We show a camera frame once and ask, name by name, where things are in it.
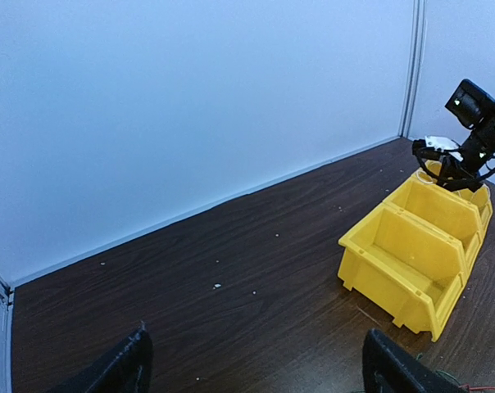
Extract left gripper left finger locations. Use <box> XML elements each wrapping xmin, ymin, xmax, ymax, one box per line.
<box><xmin>48</xmin><ymin>322</ymin><xmax>153</xmax><ymax>393</ymax></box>

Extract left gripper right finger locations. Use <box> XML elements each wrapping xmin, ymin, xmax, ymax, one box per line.
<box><xmin>362</xmin><ymin>328</ymin><xmax>465</xmax><ymax>393</ymax></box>

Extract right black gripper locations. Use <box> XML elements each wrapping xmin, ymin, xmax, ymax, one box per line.
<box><xmin>437</xmin><ymin>157</ymin><xmax>481</xmax><ymax>192</ymax></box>

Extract red cable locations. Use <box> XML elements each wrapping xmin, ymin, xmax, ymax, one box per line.
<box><xmin>456</xmin><ymin>382</ymin><xmax>495</xmax><ymax>393</ymax></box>

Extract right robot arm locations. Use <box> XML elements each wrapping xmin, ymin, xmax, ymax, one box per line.
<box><xmin>438</xmin><ymin>79</ymin><xmax>495</xmax><ymax>192</ymax></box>

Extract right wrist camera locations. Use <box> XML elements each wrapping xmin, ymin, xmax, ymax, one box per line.
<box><xmin>412</xmin><ymin>136</ymin><xmax>463</xmax><ymax>162</ymax></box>

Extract right black camera cable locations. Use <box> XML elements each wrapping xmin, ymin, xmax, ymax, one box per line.
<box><xmin>411</xmin><ymin>141</ymin><xmax>495</xmax><ymax>185</ymax></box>

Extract right aluminium frame post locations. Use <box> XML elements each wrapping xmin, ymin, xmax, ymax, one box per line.
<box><xmin>398</xmin><ymin>0</ymin><xmax>427</xmax><ymax>138</ymax></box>

